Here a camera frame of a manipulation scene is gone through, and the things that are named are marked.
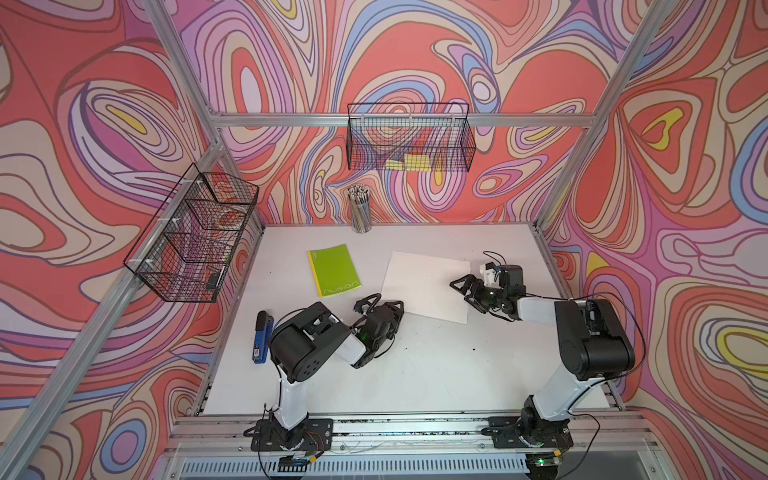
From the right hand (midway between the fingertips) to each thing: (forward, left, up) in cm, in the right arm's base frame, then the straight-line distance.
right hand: (458, 297), depth 95 cm
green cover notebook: (+15, +43, -2) cm, 45 cm away
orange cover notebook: (+7, +11, -2) cm, 13 cm away
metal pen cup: (+33, +32, +15) cm, 48 cm away
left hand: (-4, +16, +1) cm, 17 cm away
